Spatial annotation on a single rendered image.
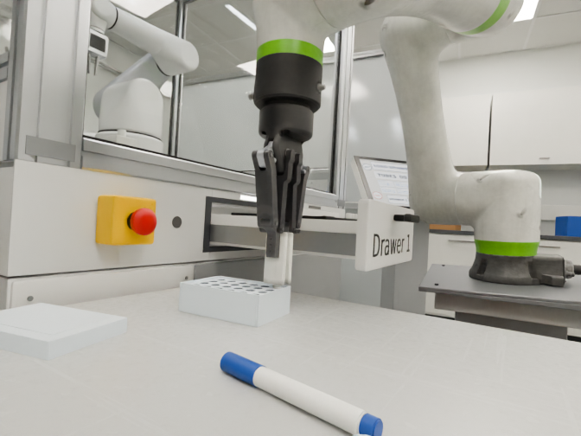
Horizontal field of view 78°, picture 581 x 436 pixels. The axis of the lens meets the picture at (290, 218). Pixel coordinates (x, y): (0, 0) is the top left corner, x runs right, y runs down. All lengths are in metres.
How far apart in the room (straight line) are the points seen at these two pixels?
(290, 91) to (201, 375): 0.34
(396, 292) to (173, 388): 1.40
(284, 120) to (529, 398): 0.37
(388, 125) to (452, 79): 2.26
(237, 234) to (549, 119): 3.71
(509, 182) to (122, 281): 0.78
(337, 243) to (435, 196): 0.41
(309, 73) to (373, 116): 2.02
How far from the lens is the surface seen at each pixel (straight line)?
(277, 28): 0.51
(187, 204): 0.70
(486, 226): 0.91
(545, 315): 0.85
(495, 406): 0.33
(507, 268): 0.90
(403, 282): 1.64
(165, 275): 0.68
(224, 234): 0.72
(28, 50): 0.59
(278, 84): 0.48
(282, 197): 0.47
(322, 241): 0.60
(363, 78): 2.61
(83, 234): 0.59
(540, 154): 4.07
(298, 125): 0.48
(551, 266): 0.94
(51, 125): 0.58
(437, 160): 0.93
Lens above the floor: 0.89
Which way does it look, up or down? 1 degrees up
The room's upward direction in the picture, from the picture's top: 3 degrees clockwise
